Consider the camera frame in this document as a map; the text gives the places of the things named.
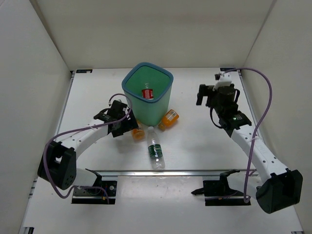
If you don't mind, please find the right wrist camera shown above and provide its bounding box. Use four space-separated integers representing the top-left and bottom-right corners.
213 72 232 91

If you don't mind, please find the clear bottle green label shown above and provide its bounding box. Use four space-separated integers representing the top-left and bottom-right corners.
147 126 165 170

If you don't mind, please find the left blue table sticker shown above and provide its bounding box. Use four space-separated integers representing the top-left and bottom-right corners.
76 69 93 74

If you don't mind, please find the clear bottle red label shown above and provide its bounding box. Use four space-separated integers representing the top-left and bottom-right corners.
142 88 154 100

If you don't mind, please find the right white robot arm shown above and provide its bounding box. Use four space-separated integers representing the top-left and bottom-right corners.
196 84 303 214

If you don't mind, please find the blue table sticker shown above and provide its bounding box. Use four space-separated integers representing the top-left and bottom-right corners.
220 67 236 72
76 69 93 74

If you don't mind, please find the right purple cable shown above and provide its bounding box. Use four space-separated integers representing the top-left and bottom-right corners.
219 67 272 203

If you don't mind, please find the orange juice bottle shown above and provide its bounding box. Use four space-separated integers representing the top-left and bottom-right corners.
132 120 145 141
158 109 179 131

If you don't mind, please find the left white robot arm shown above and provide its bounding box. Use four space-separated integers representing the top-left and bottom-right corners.
46 100 138 195

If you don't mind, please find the right blue table sticker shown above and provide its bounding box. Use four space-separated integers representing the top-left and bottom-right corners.
220 67 236 72

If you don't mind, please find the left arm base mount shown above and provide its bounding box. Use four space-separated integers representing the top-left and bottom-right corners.
72 169 117 205

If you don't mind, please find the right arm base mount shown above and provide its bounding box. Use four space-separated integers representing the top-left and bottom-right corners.
191 169 251 207

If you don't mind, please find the green plastic bin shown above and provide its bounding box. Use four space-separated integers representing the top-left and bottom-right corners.
121 62 174 126

